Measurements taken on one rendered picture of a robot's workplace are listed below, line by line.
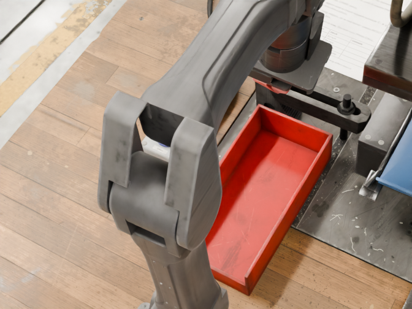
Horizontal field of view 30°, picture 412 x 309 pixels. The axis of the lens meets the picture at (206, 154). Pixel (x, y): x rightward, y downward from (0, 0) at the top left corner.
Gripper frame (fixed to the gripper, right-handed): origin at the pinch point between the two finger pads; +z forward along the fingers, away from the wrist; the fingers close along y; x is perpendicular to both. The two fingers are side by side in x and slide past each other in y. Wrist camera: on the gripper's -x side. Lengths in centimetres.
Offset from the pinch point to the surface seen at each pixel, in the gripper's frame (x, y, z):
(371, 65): -4.6, -9.8, -5.4
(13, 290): 36.3, 22.8, 16.5
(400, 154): -1.6, -17.3, 8.6
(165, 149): 8.7, 13.5, 17.0
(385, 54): -6.9, -10.7, -5.1
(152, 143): 8.6, 15.9, 17.4
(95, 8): -62, 91, 136
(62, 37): -47, 94, 134
